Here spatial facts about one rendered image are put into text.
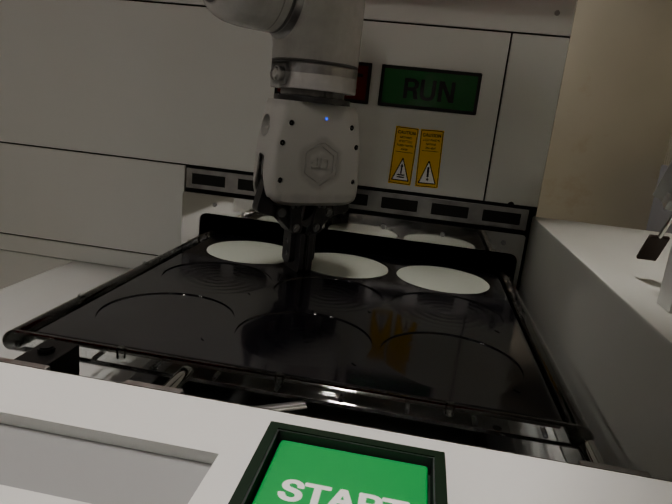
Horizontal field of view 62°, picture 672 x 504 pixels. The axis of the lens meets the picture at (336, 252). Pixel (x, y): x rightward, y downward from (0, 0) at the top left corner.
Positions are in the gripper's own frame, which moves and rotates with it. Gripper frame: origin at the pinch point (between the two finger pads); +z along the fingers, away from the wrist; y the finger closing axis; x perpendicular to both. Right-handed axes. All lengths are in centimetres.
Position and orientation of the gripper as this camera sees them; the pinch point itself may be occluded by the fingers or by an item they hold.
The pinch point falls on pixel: (298, 249)
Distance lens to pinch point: 59.0
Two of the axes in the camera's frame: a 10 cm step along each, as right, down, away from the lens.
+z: -1.0, 9.6, 2.4
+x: -5.3, -2.6, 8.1
